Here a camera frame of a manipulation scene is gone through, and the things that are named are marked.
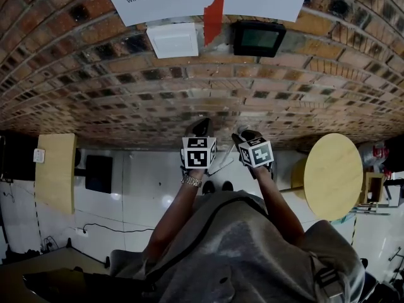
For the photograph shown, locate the person's right forearm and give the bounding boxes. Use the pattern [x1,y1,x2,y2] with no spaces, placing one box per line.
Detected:
[251,165,306,249]

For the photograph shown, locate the silver wristwatch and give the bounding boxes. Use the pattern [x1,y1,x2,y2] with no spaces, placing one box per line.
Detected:
[181,174,203,189]

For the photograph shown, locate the red tape strip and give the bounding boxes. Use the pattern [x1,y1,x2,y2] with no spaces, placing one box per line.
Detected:
[203,0,225,47]

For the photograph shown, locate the metal frame rack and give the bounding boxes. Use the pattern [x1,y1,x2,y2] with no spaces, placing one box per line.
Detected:
[349,177,404,217]

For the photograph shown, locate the black floor cable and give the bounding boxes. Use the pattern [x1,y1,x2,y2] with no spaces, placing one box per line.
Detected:
[82,222,156,234]

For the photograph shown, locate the white wall switch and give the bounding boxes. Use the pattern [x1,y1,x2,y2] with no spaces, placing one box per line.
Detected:
[145,22,200,59]

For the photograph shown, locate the black shoulder strap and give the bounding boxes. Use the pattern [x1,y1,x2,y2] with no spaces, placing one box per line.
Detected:
[310,253,345,300]

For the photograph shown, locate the black cabinet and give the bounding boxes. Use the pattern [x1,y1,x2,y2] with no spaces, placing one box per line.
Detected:
[0,131,39,183]

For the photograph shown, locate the black box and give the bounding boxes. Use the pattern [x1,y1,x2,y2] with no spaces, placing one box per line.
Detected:
[85,155,114,195]

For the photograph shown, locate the silver bag with red print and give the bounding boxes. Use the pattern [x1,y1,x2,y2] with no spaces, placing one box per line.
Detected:
[359,140,396,170]

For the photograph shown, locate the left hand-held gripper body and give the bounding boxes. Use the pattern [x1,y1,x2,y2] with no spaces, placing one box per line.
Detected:
[181,117,218,170]

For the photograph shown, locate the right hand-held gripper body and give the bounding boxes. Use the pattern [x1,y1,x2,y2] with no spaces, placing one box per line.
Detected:
[237,129,274,169]

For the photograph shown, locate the person's grey garment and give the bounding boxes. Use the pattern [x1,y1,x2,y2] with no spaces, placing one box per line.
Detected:
[109,189,367,303]

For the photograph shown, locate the rectangular wooden desk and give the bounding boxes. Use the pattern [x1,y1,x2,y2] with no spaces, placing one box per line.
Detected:
[34,133,78,215]

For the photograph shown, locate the person's left forearm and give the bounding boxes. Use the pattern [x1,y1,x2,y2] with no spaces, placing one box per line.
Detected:
[143,168,205,266]

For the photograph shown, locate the dark table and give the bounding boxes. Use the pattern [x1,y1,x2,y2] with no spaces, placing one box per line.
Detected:
[0,246,112,303]

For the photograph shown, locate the wooden box stool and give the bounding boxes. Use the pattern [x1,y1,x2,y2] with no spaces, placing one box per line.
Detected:
[362,172,386,205]

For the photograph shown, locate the round wooden table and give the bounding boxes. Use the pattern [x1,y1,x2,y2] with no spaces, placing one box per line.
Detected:
[303,133,364,222]

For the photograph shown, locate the black wall control panel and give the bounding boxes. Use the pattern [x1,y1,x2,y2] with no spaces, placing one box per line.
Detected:
[232,20,287,59]

